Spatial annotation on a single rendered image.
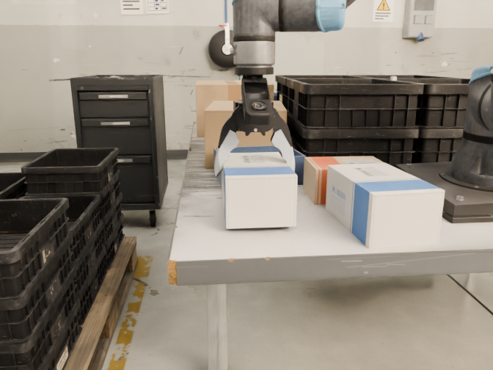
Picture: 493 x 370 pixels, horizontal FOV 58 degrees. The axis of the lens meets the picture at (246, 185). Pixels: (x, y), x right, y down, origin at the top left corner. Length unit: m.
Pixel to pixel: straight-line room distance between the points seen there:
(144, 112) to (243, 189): 1.92
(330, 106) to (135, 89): 1.62
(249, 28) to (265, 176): 0.25
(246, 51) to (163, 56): 3.84
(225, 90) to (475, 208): 1.09
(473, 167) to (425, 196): 0.27
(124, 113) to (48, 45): 2.32
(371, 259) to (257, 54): 0.39
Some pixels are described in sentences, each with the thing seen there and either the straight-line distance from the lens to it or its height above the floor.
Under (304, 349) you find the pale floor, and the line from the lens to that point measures 1.68.
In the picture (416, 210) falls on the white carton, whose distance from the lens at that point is 0.74.
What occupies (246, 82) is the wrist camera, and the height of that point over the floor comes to 0.95.
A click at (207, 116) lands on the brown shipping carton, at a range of 1.19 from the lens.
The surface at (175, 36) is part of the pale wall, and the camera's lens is 4.62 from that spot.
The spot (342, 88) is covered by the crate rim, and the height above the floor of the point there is 0.92.
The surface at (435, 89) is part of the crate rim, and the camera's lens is 1.21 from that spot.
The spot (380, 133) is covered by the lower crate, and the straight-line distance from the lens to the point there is 1.17.
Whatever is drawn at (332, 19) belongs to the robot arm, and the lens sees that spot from 0.79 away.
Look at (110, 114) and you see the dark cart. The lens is 2.64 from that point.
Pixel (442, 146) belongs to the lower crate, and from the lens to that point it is 1.25.
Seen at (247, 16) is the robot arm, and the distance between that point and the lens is 0.79.
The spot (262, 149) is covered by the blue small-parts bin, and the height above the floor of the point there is 0.76.
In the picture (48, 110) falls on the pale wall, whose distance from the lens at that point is 4.88.
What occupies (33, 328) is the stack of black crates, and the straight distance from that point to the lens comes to 1.20.
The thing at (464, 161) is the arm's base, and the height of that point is 0.79.
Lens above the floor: 0.98
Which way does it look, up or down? 16 degrees down
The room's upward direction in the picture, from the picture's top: straight up
